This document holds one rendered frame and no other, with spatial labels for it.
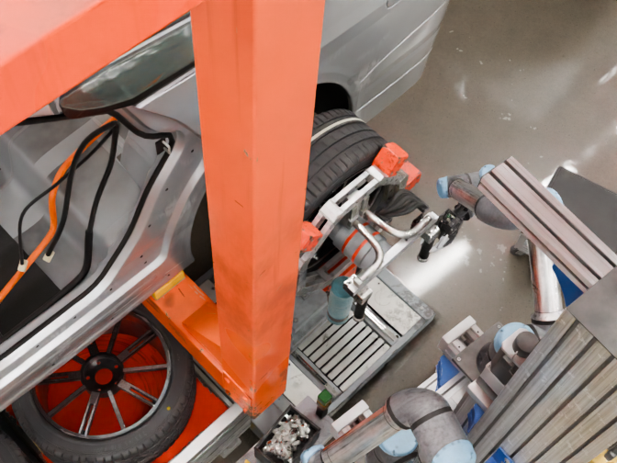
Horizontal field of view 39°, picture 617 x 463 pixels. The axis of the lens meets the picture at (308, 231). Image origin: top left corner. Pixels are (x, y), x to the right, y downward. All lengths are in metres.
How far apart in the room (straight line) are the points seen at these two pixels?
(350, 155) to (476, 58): 2.02
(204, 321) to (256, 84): 1.70
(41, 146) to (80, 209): 0.29
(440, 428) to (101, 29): 1.39
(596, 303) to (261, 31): 0.85
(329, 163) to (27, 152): 1.05
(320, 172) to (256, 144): 1.25
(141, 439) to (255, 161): 1.72
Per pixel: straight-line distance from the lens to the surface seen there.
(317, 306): 3.63
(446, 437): 2.20
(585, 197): 4.01
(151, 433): 3.18
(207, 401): 3.44
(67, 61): 1.15
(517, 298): 4.06
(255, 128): 1.55
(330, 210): 2.81
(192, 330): 3.06
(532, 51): 4.90
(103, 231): 2.94
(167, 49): 2.32
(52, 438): 3.23
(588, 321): 1.76
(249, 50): 1.40
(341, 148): 2.88
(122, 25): 1.18
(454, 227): 3.12
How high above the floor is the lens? 3.54
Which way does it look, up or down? 61 degrees down
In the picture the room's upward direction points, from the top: 7 degrees clockwise
